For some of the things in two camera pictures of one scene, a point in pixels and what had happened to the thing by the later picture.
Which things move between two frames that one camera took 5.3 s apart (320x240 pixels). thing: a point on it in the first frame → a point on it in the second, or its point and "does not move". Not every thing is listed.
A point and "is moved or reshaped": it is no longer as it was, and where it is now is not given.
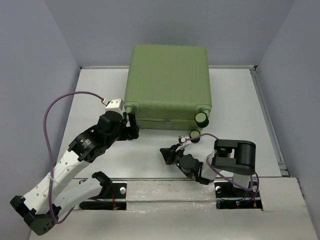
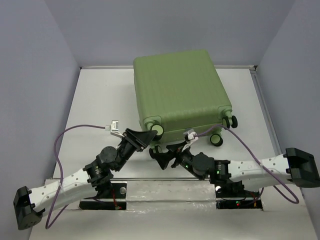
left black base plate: x=114 y=199 does not move
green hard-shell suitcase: x=168 y=87 is moved or reshaped
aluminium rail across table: x=84 y=178 does not move
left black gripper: x=129 y=132 → x=138 y=139
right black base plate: x=229 y=196 does not move
